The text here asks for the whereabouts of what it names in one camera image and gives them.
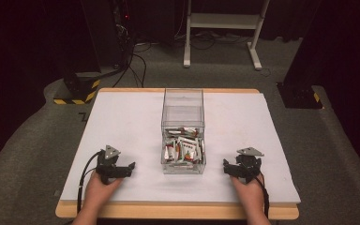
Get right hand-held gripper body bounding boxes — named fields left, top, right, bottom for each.
left=231, top=146, right=265, bottom=185

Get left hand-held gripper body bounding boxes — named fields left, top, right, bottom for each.
left=95, top=144, right=129, bottom=186

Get person's left hand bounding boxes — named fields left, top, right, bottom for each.
left=83, top=171, right=125, bottom=214

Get person's right hand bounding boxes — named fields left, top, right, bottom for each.
left=230, top=174, right=266, bottom=215

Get white table mat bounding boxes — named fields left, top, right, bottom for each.
left=59, top=90, right=302, bottom=206

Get pile of small snack packets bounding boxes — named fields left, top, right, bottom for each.
left=163, top=126, right=206, bottom=165

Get wooden table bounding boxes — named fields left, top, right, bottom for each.
left=54, top=87, right=300, bottom=220

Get clear plastic drawer box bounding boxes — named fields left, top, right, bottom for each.
left=160, top=87, right=207, bottom=175

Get black stand base striped edge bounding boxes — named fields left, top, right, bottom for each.
left=52, top=70, right=102, bottom=106

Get white metal stand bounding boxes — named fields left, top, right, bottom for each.
left=183, top=0, right=272, bottom=71

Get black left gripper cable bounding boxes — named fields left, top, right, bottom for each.
left=76, top=150, right=103, bottom=214

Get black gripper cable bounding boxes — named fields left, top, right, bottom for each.
left=254, top=171, right=270, bottom=219
left=76, top=150, right=103, bottom=214

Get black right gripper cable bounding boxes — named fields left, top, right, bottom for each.
left=254, top=171, right=270, bottom=219

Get black floor cables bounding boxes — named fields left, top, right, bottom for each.
left=112, top=24, right=153, bottom=89

